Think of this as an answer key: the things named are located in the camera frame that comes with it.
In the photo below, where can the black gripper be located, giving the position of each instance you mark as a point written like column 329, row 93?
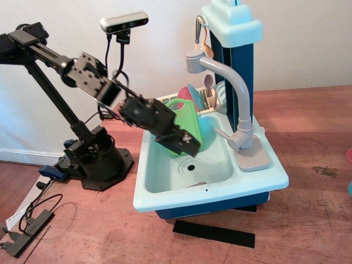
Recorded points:
column 158, row 119

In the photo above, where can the grey toy faucet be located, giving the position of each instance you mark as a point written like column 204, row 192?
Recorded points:
column 249, row 152

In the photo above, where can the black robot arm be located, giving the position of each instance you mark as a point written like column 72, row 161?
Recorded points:
column 92, row 158

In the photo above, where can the green plastic cutting board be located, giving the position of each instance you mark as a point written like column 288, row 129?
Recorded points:
column 187, row 119

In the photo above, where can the red toy plate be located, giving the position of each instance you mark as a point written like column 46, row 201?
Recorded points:
column 185, row 94

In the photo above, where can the cream dish rack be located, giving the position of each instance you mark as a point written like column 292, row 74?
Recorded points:
column 209, row 101

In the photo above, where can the purple toy spoon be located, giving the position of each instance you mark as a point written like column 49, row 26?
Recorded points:
column 208, row 82

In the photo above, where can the light blue toy sink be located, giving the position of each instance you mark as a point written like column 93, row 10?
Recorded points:
column 181, row 186

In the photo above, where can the light blue toy plate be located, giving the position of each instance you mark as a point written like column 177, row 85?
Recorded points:
column 220, row 97

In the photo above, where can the hanging orange utensil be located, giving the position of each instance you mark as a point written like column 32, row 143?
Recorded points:
column 206, row 48

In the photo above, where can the hanging grey utensil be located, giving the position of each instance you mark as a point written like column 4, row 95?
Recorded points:
column 198, row 27

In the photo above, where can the blue toy kitchen tower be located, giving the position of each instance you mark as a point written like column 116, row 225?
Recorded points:
column 233, row 32

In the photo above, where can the blue clamp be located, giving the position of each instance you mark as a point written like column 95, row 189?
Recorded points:
column 52, row 173

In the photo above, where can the white paper sheet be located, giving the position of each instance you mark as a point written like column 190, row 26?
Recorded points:
column 14, row 219

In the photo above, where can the black velcro strip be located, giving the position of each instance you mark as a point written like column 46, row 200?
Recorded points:
column 215, row 233

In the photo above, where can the black usb hub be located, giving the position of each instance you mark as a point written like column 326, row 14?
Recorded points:
column 21, row 241

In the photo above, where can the pink object at edge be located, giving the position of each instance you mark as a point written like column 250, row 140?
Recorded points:
column 349, row 155

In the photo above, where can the teal object at edge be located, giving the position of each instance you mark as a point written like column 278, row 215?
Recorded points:
column 350, row 189

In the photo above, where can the grey depth camera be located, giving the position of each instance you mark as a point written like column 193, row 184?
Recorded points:
column 120, row 26

